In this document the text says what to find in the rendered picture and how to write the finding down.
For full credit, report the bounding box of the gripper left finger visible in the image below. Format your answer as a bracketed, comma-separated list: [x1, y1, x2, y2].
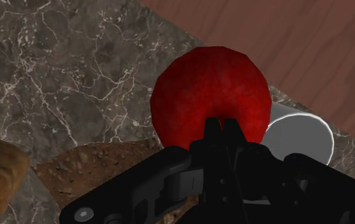
[59, 116, 228, 224]

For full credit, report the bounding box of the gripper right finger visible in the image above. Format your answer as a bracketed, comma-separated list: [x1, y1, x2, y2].
[223, 118, 355, 224]

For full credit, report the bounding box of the brown bread slice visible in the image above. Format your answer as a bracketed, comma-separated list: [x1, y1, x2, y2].
[31, 137, 198, 224]

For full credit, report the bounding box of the white cup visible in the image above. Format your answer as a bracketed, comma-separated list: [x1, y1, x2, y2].
[261, 102, 335, 167]

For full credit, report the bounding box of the red apple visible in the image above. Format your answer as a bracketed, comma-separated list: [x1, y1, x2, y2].
[150, 46, 273, 151]

